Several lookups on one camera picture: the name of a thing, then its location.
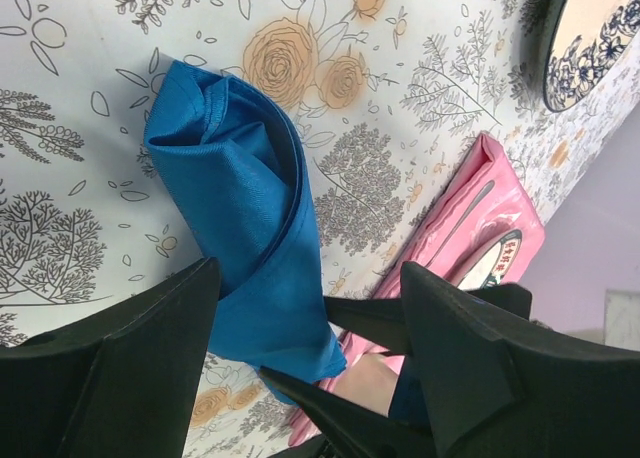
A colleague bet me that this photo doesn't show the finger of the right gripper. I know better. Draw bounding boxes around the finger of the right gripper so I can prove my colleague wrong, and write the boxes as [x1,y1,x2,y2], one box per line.
[324,283,532,355]
[259,367,435,458]

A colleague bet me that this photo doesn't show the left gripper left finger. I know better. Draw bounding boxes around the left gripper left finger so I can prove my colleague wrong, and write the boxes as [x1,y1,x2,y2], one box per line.
[1,258,221,457]

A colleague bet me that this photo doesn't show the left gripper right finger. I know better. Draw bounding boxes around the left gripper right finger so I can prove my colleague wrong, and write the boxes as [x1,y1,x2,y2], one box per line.
[401,262,639,457]

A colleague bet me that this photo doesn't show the blue cloth napkin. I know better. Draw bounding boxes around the blue cloth napkin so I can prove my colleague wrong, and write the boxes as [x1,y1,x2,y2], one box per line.
[144,61,347,383]

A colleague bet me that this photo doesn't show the green rimmed white plate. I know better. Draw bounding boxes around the green rimmed white plate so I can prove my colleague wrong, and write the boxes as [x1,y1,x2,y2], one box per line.
[450,229,522,290]

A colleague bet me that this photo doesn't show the pink placemat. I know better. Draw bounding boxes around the pink placemat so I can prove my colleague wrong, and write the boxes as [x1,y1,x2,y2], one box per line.
[318,133,544,413]

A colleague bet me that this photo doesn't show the silver spoon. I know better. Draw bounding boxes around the silver spoon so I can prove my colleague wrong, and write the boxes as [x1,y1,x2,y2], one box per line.
[441,180,495,248]

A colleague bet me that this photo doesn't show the blue floral plate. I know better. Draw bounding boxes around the blue floral plate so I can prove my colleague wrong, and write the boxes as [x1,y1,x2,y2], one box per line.
[540,0,639,113]

